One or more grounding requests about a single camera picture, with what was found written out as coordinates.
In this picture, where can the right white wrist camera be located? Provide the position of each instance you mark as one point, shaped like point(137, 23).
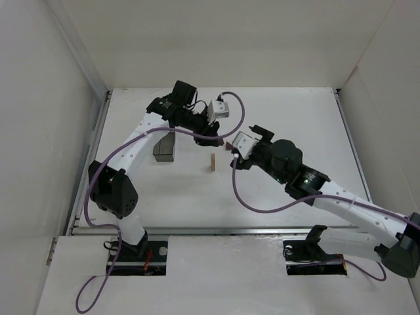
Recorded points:
point(243, 145)

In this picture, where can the aluminium front rail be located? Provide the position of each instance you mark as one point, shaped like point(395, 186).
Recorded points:
point(198, 231)

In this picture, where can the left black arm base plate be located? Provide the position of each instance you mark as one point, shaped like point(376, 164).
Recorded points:
point(151, 260)

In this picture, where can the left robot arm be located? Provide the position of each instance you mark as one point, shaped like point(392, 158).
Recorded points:
point(114, 191)

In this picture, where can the aluminium left rail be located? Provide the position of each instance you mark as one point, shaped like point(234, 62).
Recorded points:
point(88, 154)

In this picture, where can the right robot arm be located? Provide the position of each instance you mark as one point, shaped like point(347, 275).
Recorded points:
point(388, 238)

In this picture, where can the natural long wood block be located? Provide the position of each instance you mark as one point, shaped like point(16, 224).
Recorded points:
point(213, 162)

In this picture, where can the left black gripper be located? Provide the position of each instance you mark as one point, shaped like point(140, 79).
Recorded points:
point(208, 132)

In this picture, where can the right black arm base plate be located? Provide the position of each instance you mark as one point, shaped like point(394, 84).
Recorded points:
point(306, 258)

